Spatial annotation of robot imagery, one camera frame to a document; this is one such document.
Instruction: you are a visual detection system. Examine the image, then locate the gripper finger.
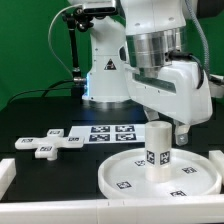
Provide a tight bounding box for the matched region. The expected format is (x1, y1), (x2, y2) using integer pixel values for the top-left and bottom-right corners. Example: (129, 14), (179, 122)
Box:
(174, 120), (190, 146)
(144, 110), (159, 122)

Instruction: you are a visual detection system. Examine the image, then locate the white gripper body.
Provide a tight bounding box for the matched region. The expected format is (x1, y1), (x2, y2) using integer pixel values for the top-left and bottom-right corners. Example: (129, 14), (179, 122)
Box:
(125, 61), (213, 125)

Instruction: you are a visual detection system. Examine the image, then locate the white round table top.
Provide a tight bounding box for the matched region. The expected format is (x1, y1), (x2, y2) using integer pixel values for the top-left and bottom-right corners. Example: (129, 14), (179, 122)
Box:
(98, 148), (222, 199)

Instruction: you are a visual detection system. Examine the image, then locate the white cross-shaped table base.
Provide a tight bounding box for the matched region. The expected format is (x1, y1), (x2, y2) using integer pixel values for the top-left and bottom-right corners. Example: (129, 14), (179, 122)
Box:
(15, 129), (85, 161)

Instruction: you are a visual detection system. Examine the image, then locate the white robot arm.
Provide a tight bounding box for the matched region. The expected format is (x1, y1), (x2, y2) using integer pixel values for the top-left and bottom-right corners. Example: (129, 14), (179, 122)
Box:
(68, 0), (220, 145)

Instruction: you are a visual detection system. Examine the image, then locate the white fiducial marker sheet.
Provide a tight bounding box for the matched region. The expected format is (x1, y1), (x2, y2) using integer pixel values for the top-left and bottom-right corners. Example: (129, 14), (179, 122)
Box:
(69, 124), (145, 144)

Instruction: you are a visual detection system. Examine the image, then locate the white right border block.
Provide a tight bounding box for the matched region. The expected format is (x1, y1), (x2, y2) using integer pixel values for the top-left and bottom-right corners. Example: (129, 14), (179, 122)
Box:
(209, 150), (224, 185)

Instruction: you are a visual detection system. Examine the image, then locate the white border block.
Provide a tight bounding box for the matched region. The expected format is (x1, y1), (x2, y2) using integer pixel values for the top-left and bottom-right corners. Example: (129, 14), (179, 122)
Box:
(0, 158), (16, 200)
(209, 150), (224, 185)

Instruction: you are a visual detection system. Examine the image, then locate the white left border block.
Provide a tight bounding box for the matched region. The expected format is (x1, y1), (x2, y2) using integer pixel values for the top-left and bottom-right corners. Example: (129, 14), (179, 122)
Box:
(0, 158), (16, 200)

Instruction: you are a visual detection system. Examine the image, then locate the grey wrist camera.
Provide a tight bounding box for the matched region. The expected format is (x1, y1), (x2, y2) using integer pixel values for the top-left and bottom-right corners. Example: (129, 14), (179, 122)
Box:
(209, 75), (224, 98)

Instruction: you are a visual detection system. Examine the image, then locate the grey braided wrist cable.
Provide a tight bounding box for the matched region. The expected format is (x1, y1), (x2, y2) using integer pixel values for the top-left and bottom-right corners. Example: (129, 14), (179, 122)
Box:
(183, 0), (212, 81)

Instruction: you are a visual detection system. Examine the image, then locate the white front border rail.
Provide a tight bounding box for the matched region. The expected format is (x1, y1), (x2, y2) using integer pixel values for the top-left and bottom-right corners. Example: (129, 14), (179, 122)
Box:
(0, 195), (224, 224)

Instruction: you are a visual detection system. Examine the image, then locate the black cable on table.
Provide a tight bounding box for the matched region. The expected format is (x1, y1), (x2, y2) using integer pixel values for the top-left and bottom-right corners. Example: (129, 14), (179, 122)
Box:
(6, 79), (84, 105)

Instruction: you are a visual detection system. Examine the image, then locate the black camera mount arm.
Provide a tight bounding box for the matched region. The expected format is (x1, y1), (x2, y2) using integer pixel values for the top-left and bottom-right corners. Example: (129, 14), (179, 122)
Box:
(62, 7), (93, 99)

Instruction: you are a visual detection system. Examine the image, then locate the grey camera on mount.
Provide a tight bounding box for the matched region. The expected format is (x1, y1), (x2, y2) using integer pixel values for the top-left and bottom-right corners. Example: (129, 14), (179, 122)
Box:
(82, 0), (117, 16)

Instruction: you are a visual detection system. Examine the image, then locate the grey camera cable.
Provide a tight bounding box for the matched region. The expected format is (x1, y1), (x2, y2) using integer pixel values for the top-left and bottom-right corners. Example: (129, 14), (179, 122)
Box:
(47, 4), (81, 80)

